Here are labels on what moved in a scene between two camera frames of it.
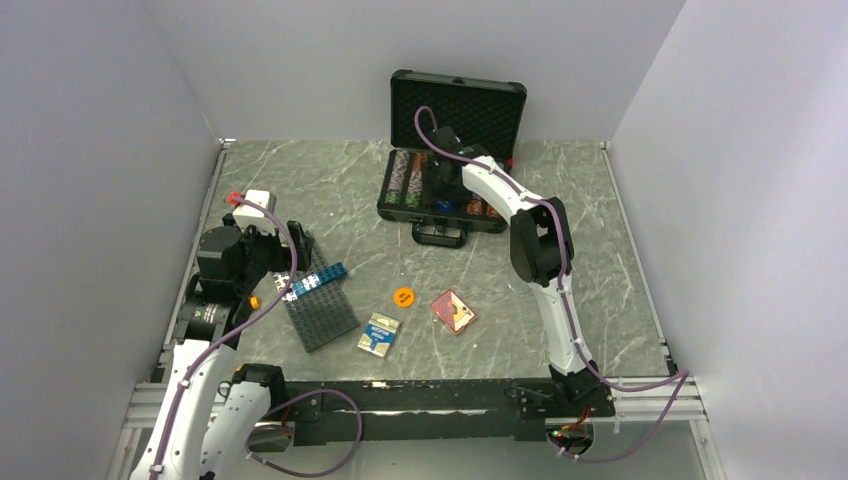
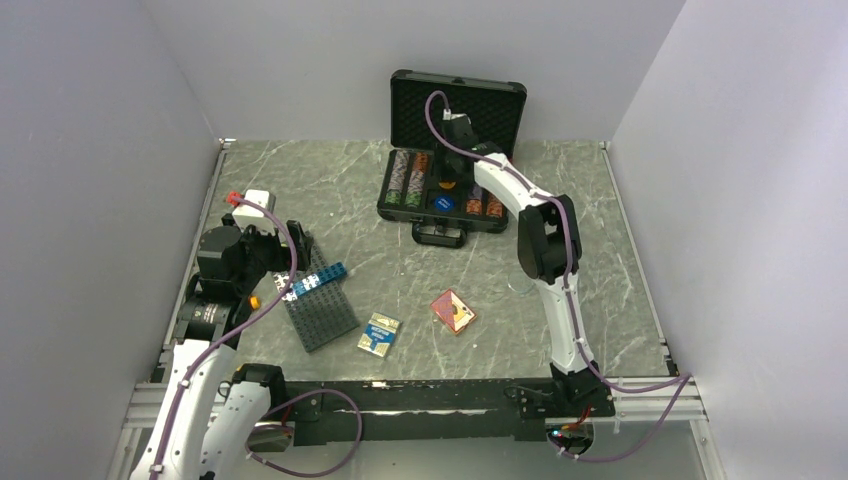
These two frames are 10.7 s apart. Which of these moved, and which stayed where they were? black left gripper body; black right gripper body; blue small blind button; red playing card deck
Moved: black right gripper body
Stayed: red playing card deck; blue small blind button; black left gripper body
